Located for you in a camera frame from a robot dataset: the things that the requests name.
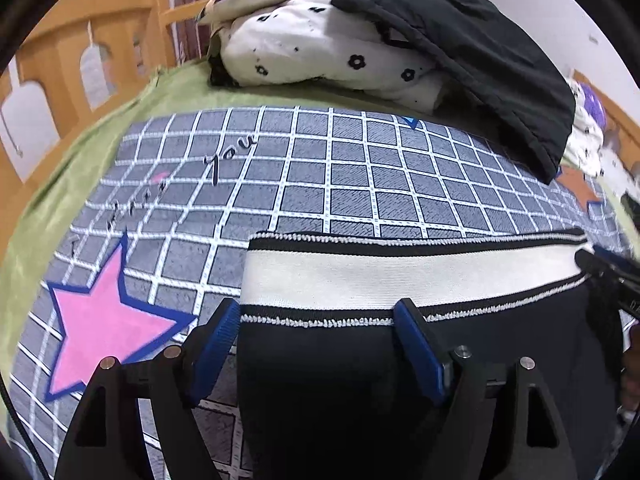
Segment grey checked blanket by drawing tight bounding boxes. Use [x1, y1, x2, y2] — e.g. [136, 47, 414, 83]
[7, 105, 628, 480]

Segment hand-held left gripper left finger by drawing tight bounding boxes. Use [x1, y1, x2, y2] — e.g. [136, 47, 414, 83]
[53, 298, 242, 480]

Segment black jacket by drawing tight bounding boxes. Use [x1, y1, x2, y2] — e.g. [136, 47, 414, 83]
[331, 0, 577, 186]

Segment green bed sheet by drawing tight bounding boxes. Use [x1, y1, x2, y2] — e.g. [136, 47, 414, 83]
[0, 57, 640, 381]

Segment wooden bed frame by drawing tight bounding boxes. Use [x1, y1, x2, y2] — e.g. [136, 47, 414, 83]
[0, 0, 211, 206]

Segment person's right hand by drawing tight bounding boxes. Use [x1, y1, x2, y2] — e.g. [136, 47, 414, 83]
[619, 324, 640, 411]

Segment small black device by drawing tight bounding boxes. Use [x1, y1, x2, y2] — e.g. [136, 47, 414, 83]
[620, 191, 640, 223]

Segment black pants with white stripe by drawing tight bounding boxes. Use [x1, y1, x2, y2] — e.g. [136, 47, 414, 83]
[235, 228, 628, 480]

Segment wooden bed end board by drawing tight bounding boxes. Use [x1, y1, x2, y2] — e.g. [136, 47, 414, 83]
[572, 69, 640, 161]

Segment white cable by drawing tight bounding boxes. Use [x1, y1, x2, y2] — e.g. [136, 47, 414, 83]
[0, 107, 25, 157]

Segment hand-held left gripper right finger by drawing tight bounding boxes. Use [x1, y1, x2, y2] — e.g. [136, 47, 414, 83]
[392, 298, 582, 480]

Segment black cable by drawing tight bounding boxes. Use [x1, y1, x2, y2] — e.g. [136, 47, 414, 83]
[0, 375, 53, 480]

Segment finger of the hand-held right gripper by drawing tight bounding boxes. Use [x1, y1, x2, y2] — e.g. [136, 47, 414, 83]
[574, 246, 640, 320]

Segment white floral quilt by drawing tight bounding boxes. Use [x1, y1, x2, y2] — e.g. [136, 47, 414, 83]
[207, 0, 611, 178]

